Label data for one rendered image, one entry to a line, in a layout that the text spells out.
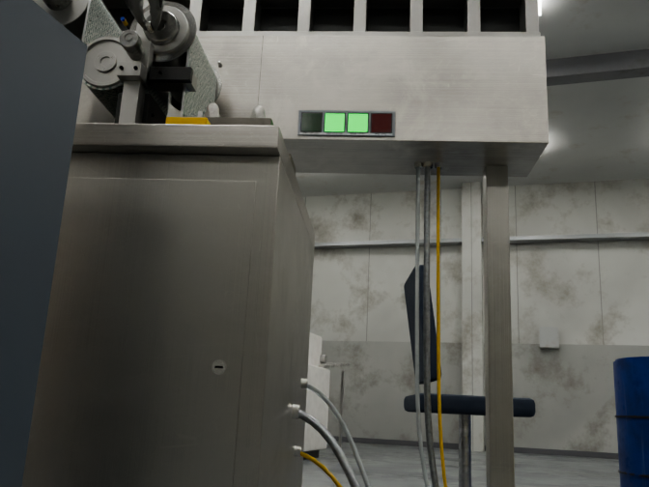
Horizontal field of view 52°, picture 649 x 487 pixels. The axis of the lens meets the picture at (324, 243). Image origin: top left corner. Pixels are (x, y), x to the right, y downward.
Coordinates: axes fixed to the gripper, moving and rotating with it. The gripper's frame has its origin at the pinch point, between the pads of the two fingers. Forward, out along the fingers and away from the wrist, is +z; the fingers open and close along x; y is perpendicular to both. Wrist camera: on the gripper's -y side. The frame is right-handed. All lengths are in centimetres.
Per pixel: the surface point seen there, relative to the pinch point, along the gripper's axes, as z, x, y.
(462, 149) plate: 38, -71, 19
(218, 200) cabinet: 12, -24, -49
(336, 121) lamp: 31, -38, 19
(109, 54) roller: 6.1, 9.5, -0.8
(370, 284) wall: 666, -42, 723
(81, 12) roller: -0.2, 17.7, 8.1
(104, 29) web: 5.7, 15.9, 14.3
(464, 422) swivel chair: 194, -91, 58
